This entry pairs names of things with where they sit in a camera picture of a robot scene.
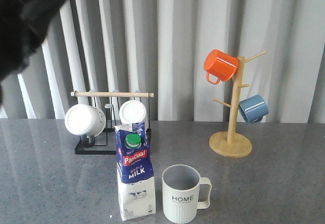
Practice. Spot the Pascual whole milk carton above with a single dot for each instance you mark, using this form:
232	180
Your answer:
135	173

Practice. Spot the white HOME mug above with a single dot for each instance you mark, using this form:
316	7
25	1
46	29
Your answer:
180	193

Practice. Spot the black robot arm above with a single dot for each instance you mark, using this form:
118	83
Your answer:
24	26

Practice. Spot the white ribbed mug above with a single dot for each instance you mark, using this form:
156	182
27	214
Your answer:
133	111

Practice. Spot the orange enamel mug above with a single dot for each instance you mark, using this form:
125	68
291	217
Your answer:
220	66

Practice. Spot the wooden mug tree stand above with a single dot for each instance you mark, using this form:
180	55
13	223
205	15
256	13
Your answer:
229	143

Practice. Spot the grey pleated curtain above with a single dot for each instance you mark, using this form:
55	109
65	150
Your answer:
159	46

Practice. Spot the white smooth mug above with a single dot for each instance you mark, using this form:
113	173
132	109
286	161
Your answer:
83	119

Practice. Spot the blue enamel mug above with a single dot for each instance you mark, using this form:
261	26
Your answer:
253	109

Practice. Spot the black wire mug rack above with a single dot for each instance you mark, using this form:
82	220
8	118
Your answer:
115	113

